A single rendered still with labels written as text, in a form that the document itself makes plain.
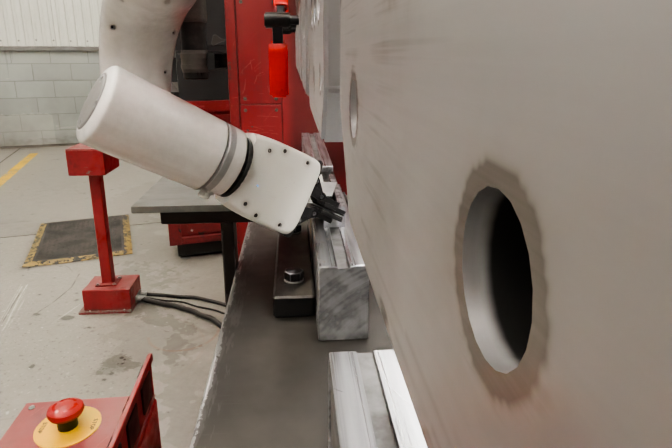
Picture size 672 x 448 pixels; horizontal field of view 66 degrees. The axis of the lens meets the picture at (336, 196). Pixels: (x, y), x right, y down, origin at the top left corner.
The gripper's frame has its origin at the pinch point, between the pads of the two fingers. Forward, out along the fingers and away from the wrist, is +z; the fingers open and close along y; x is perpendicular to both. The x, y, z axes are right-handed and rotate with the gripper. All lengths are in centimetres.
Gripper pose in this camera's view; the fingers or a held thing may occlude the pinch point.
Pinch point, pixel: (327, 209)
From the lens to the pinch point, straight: 69.8
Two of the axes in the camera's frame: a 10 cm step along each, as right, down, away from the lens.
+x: -5.7, -2.2, 8.0
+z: 7.2, 3.5, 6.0
